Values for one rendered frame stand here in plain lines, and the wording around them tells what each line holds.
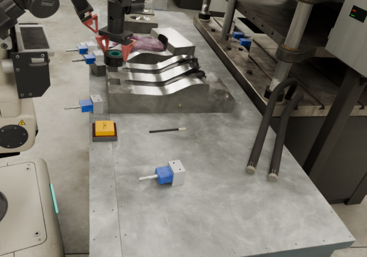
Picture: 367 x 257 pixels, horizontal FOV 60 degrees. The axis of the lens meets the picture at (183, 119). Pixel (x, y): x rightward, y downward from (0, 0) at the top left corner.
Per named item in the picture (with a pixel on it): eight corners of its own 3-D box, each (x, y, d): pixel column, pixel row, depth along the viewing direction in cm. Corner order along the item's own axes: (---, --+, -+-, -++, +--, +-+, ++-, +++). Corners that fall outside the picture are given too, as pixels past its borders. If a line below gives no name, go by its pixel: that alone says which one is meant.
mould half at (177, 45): (97, 76, 141) (96, 53, 135) (80, 53, 158) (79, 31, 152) (191, 65, 166) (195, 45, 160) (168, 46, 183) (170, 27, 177)
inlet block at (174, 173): (140, 192, 90) (141, 178, 87) (135, 180, 94) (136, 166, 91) (183, 184, 95) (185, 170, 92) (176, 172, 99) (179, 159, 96)
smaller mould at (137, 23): (124, 32, 190) (124, 21, 186) (122, 24, 202) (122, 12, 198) (157, 34, 196) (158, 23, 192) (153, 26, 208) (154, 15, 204)
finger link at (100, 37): (105, 50, 120) (105, 25, 114) (122, 55, 118) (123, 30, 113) (94, 56, 114) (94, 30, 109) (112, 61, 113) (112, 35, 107)
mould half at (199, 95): (108, 114, 119) (109, 81, 112) (105, 80, 140) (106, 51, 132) (231, 112, 133) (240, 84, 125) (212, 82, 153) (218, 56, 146)
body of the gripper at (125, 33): (108, 29, 115) (108, 9, 111) (133, 37, 112) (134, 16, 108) (97, 35, 110) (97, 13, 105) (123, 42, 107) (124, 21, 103)
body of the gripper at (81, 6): (89, 4, 135) (80, -13, 130) (94, 11, 128) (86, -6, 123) (75, 11, 134) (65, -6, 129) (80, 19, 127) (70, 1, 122)
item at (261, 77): (264, 116, 149) (268, 103, 145) (192, 22, 251) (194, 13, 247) (403, 115, 172) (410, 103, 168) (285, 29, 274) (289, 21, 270)
